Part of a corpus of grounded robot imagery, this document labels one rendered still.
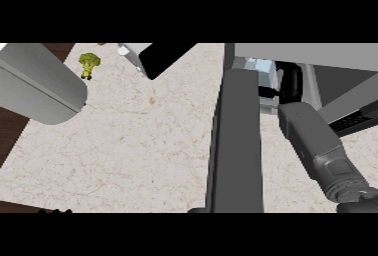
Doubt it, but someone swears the pale grey rounded appliance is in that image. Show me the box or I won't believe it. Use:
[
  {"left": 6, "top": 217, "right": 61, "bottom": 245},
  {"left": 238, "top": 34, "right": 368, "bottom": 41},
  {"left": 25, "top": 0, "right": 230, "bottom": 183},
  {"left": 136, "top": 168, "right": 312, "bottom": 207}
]
[{"left": 0, "top": 42, "right": 90, "bottom": 126}]

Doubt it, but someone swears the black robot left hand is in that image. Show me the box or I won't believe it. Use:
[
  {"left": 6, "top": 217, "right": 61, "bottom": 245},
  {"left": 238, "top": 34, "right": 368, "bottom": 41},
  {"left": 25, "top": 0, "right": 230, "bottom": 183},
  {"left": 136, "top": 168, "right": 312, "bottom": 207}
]
[{"left": 37, "top": 208, "right": 75, "bottom": 214}]

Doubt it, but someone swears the green broccoli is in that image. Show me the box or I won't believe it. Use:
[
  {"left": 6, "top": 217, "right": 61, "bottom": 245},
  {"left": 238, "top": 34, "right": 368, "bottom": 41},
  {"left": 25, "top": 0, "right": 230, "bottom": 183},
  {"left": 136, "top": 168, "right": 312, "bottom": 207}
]
[{"left": 77, "top": 52, "right": 103, "bottom": 81}]

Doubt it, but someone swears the white and blue milk carton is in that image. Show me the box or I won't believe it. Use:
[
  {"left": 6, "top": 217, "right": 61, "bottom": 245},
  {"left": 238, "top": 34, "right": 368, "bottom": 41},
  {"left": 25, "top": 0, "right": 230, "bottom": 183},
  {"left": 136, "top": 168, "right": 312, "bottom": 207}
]
[{"left": 244, "top": 57, "right": 281, "bottom": 108}]

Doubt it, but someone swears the grey microwave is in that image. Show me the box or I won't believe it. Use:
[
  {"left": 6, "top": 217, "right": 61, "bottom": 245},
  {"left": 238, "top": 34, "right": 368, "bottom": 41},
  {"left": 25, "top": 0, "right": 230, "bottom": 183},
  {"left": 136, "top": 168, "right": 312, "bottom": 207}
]
[{"left": 223, "top": 42, "right": 378, "bottom": 138}]

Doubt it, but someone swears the white appliance with black panel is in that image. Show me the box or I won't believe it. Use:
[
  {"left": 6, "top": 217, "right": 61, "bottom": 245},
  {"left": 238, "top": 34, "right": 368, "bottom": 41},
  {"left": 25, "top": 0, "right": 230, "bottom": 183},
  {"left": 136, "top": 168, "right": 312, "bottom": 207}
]
[{"left": 117, "top": 42, "right": 199, "bottom": 81}]

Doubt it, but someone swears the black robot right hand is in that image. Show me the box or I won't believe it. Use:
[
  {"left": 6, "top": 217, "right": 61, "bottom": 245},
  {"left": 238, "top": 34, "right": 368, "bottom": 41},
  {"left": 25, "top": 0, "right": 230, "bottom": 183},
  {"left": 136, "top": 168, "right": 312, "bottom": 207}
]
[{"left": 257, "top": 61, "right": 306, "bottom": 105}]

